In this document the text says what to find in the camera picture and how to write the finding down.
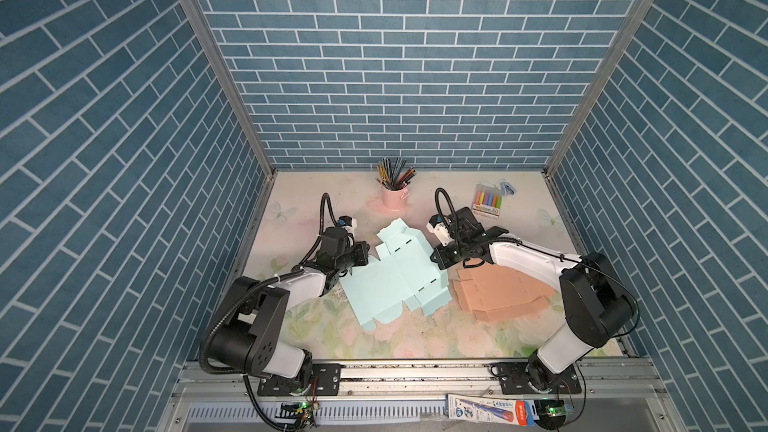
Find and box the left aluminium corner post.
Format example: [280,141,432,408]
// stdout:
[178,0,275,180]

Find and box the pink flat paper box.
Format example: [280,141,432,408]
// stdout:
[448,264,556,323]

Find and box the light blue paper box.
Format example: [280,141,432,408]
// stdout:
[340,218,452,330]

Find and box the bundle of coloured pencils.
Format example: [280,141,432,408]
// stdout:
[376,157,416,191]

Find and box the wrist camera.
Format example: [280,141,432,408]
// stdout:
[426,216,453,246]
[337,215,357,235]

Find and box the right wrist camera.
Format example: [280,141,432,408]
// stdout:
[426,216,453,246]

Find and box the pack of coloured markers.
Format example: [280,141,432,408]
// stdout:
[471,184,503,219]

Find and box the pink metal pencil bucket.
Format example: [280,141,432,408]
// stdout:
[381,187,410,212]

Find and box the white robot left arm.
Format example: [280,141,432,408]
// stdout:
[198,193,370,394]

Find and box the right aluminium corner post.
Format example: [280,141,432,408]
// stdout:
[543,0,655,181]

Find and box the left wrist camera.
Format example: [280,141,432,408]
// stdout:
[337,215,357,235]

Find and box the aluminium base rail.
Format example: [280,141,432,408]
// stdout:
[173,357,667,400]

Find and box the white toothpaste style box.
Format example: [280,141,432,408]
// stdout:
[446,394,539,427]

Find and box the aluminium corner post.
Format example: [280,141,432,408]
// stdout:
[543,0,655,181]
[178,0,275,180]

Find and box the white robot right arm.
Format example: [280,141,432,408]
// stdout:
[427,187,640,393]

